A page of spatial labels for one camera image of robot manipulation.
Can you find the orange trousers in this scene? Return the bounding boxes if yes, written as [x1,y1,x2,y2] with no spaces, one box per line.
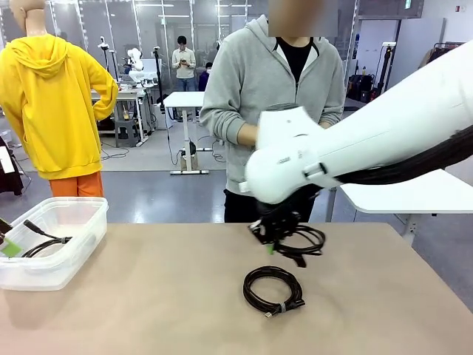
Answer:
[49,172,105,198]

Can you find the black cable hose right arm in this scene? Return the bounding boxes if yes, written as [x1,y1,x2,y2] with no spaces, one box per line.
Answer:
[334,125,473,186]

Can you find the black t-shirt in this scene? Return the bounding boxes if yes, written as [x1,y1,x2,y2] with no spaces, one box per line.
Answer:
[276,35,313,84]

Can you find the standing man with phone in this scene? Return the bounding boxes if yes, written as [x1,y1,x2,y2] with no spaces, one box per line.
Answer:
[171,35,197,92]

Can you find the black light stand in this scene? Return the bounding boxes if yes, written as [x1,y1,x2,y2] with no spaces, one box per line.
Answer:
[380,41,397,93]

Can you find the black trousers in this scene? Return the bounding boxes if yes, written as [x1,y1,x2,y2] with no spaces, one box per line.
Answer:
[224,186,319,223]

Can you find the clothes rack with garments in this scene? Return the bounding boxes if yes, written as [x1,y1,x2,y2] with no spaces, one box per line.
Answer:
[417,41,466,71]

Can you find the grey step stool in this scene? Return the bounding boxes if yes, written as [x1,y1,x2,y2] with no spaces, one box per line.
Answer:
[114,118,140,148]

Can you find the background workbench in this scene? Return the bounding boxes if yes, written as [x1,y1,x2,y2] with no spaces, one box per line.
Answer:
[110,87,156,145]

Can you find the person's left forearm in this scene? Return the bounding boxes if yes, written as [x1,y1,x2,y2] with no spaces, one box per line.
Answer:
[319,99,347,125]

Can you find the clear plastic storage container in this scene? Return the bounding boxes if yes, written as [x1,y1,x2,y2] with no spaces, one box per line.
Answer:
[0,197,109,292]

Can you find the seated person with mask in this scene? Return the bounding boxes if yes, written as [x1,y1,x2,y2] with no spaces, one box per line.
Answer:
[198,61,214,92]

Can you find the person's right forearm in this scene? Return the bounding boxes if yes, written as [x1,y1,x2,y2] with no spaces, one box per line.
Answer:
[199,105,245,143]

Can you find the black tripod stand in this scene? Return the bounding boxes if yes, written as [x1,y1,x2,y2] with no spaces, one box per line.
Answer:
[153,46,167,112]

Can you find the grey zip hoodie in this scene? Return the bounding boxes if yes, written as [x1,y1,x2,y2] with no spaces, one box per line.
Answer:
[199,14,347,195]

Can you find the yellow hoodie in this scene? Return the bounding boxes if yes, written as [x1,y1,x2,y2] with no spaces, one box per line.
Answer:
[0,33,119,181]

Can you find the white table with metal legs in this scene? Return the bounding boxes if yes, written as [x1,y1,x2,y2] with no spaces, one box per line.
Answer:
[338,168,473,237]

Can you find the beige mannequin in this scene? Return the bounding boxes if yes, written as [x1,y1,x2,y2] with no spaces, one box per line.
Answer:
[9,0,47,38]

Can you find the tripod with camera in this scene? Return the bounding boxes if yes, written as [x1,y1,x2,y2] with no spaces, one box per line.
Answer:
[98,35,121,82]

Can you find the white standing desk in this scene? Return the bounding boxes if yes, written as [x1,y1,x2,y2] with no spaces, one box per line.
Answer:
[162,91,222,175]

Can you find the black smooth cable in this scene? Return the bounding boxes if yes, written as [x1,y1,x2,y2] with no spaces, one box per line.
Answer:
[275,223,327,269]

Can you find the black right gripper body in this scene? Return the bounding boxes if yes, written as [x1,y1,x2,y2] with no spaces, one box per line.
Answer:
[257,186,321,225]

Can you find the black braided USB cable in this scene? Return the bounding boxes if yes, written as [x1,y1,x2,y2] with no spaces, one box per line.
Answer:
[242,265,307,320]

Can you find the person's right hand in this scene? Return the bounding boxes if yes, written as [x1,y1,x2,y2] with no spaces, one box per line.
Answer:
[237,124,259,147]

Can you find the black power cable with plug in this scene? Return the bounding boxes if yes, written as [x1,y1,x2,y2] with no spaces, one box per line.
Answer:
[20,219,74,259]

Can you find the black bags row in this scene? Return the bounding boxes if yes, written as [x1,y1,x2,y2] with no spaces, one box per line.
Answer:
[347,72,381,103]

